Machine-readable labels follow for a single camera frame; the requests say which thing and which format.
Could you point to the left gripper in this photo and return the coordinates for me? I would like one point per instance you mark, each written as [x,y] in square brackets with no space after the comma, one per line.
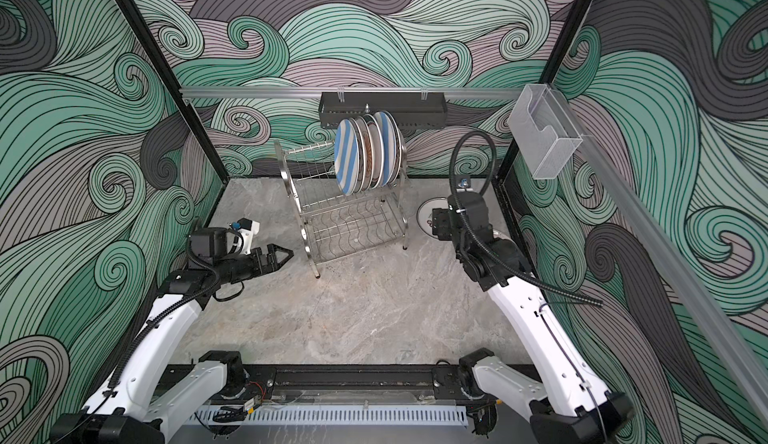
[261,268]

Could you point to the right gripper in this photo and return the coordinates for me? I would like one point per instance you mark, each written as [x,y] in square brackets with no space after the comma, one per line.
[445,219]

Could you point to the white plate red characters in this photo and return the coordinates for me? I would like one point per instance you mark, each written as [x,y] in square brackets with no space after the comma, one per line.
[429,216]

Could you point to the blue striped plate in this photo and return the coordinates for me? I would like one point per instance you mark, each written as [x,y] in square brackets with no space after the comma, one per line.
[395,141]
[346,156]

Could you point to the orange sunburst plate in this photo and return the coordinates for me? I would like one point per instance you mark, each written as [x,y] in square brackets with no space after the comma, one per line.
[374,135]

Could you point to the green red rimmed plate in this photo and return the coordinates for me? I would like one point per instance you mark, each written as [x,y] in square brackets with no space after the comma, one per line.
[383,147]

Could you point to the white plate black outline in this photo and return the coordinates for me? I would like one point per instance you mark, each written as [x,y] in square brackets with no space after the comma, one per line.
[365,153]

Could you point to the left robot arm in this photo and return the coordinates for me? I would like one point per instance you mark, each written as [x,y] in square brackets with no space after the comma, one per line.
[123,410]

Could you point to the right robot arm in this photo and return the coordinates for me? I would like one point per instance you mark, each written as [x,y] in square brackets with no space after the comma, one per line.
[567,402]

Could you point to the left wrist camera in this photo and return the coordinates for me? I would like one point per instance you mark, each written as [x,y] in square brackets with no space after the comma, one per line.
[213,244]

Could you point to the steel wire dish rack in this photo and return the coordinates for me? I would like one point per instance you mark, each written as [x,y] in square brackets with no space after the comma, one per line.
[332,225]

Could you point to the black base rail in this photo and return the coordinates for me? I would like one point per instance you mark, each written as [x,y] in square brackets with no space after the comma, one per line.
[440,377]

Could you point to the clear acrylic wall holder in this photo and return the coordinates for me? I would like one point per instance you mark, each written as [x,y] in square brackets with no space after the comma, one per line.
[545,129]

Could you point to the black wall shelf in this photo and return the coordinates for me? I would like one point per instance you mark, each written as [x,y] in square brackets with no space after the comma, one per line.
[410,111]

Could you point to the white slotted cable duct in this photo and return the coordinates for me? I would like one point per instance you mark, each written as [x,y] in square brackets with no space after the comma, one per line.
[358,415]

